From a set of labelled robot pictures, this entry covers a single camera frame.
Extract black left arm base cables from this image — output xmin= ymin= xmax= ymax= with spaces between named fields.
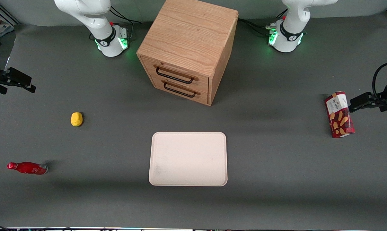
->
xmin=238 ymin=9 xmax=288 ymax=38

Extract wooden drawer with black handle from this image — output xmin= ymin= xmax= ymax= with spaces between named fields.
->
xmin=141 ymin=56 xmax=210 ymax=93
xmin=148 ymin=74 xmax=210 ymax=106

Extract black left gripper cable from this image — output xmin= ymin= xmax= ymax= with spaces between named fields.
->
xmin=373 ymin=62 xmax=387 ymax=100

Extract black arm base cables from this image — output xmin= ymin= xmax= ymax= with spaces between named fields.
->
xmin=238 ymin=9 xmax=288 ymax=38
xmin=109 ymin=4 xmax=143 ymax=41

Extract white sneaker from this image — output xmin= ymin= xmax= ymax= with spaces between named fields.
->
xmin=0 ymin=24 xmax=14 ymax=38

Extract cream plastic tray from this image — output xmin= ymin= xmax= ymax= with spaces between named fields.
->
xmin=148 ymin=132 xmax=228 ymax=187

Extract yellow toy lemon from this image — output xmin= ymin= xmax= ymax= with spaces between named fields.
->
xmin=71 ymin=112 xmax=83 ymax=127

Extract black right arm base cables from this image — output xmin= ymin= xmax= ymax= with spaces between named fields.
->
xmin=109 ymin=4 xmax=143 ymax=41

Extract aluminium frame bar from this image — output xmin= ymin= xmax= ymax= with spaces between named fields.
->
xmin=0 ymin=0 xmax=21 ymax=26

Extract red coke bottle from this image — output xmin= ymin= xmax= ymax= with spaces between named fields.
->
xmin=7 ymin=162 xmax=48 ymax=175

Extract red shortbread cookie box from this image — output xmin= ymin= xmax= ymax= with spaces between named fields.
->
xmin=324 ymin=91 xmax=356 ymax=139

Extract wooden drawer cabinet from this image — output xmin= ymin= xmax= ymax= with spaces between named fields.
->
xmin=136 ymin=0 xmax=239 ymax=107

